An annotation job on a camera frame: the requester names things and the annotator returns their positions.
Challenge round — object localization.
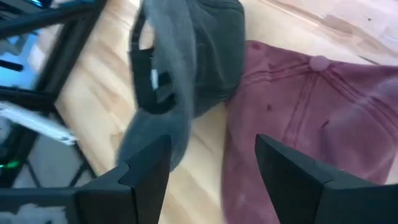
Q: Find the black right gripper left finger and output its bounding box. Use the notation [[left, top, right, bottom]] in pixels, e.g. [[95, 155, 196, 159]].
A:
[[0, 134, 172, 224]]

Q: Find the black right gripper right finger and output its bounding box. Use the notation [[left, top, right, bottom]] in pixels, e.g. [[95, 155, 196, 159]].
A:
[[254, 134, 398, 224]]

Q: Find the faded maroon baseball cap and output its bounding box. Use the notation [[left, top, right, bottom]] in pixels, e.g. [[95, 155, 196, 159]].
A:
[[221, 39, 398, 224]]

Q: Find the white flat bar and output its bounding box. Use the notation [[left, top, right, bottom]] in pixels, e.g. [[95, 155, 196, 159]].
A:
[[0, 100, 77, 146]]

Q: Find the dark grey baseball cap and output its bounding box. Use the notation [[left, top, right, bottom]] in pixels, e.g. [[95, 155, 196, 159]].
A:
[[115, 0, 246, 172]]

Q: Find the black metal table frame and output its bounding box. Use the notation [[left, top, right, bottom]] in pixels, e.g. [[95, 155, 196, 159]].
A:
[[0, 0, 108, 189]]

